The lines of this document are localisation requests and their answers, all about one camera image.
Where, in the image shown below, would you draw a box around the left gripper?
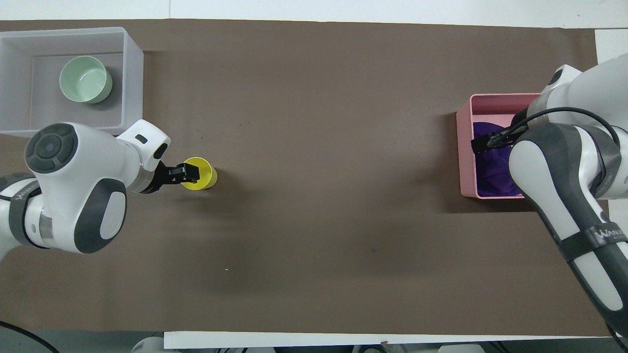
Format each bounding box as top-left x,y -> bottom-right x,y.
144,161 -> 181,195

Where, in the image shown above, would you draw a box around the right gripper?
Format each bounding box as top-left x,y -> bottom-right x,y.
509,109 -> 531,142

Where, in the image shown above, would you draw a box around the yellow cup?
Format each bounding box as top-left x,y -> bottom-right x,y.
181,156 -> 218,191

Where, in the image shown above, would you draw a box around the pink plastic box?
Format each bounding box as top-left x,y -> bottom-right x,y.
456,93 -> 543,200

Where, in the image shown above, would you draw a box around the translucent white plastic box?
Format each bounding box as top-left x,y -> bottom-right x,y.
0,27 -> 145,138

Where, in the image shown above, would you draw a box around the purple cloth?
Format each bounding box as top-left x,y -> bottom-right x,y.
472,122 -> 522,197

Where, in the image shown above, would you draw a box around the light green bowl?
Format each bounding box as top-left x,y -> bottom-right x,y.
59,55 -> 113,104

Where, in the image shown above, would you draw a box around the black cable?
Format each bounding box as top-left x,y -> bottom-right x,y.
0,321 -> 60,353
508,106 -> 622,148

